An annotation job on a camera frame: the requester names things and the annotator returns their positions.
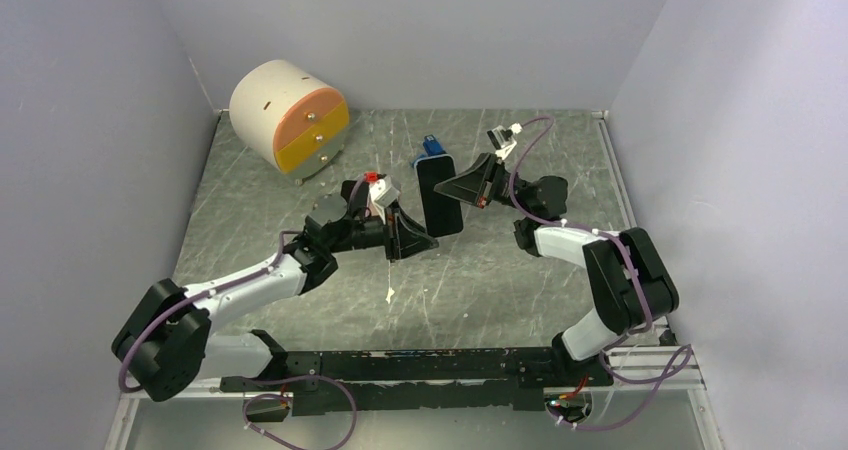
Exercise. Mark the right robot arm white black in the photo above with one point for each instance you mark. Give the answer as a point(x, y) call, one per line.
point(629, 284)

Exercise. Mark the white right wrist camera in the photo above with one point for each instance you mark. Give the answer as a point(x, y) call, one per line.
point(503, 139)

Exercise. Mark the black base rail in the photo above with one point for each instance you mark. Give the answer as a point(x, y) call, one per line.
point(320, 382)

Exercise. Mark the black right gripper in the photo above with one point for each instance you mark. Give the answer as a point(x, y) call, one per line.
point(472, 186)

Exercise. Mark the blue and black gadget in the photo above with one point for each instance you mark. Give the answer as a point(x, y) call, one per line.
point(432, 147)

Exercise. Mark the round cream drawer cabinet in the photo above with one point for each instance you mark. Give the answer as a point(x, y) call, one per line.
point(292, 119)

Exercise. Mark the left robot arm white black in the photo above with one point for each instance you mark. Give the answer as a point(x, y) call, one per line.
point(170, 339)

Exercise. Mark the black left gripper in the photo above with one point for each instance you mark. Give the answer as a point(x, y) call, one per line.
point(403, 236)

